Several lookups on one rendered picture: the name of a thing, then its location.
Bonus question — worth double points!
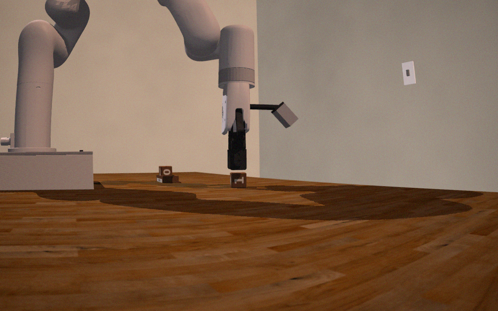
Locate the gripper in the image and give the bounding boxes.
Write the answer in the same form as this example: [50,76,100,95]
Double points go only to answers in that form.
[218,81,255,170]

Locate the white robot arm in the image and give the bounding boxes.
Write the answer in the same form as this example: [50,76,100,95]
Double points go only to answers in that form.
[0,0,298,152]

